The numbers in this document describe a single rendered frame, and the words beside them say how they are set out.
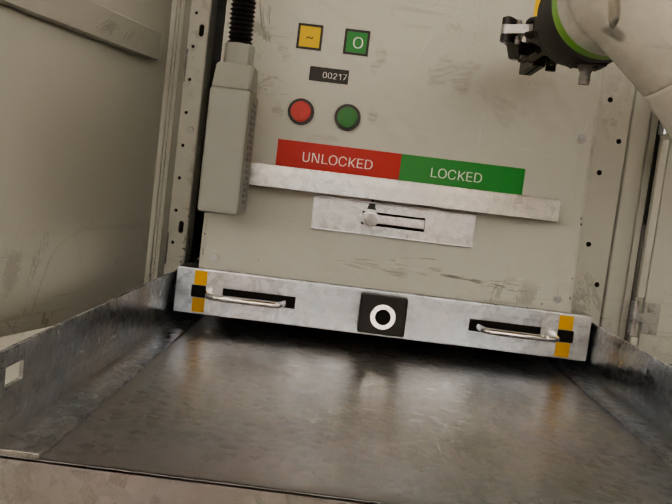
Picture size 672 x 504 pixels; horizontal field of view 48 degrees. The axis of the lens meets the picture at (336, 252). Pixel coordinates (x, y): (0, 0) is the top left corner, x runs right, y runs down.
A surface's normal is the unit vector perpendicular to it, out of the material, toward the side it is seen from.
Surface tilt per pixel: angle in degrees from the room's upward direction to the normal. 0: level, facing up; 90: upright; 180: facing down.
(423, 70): 90
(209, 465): 0
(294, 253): 90
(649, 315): 90
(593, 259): 90
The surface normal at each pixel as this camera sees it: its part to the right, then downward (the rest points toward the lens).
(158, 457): 0.12, -0.99
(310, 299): -0.02, 0.08
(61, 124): 0.95, 0.14
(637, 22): -0.51, 0.59
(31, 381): 0.99, 0.12
